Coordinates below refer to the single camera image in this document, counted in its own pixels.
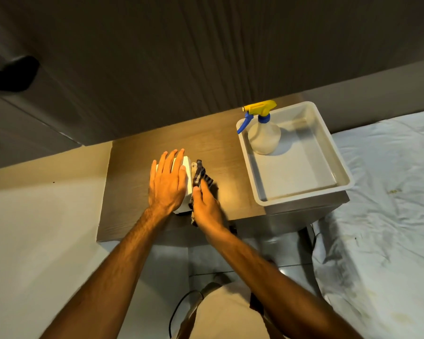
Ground person's left hand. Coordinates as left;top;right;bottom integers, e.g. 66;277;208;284
148;149;188;218

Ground person's right hand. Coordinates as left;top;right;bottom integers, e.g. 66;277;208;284
191;179;230;234

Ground white box appliance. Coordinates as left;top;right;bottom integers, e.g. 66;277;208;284
155;156;196;215

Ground dark striped cloth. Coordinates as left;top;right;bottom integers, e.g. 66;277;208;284
190;159;220;228

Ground person's right forearm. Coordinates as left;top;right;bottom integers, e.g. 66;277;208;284
198;224;363;339

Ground person's left forearm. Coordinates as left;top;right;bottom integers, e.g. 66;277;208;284
39;208;174;339

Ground wooden bedside table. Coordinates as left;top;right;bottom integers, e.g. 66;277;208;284
96;93;351;244

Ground spray bottle with yellow nozzle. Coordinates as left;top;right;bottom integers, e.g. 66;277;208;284
236;100;282;156

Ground grey plastic tray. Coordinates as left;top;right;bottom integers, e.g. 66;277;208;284
236;101;355;207

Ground person's beige shorts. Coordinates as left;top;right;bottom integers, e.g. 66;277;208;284
176;281;287;339

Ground grey cabinet door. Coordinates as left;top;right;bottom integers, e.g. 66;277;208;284
0;0;82;172

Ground bed with white sheet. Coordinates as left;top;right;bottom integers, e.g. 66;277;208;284
310;108;424;339

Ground black cable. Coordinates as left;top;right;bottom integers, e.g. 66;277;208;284
168;289;204;339

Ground black door handle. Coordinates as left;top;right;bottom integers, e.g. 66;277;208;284
0;55;40;93

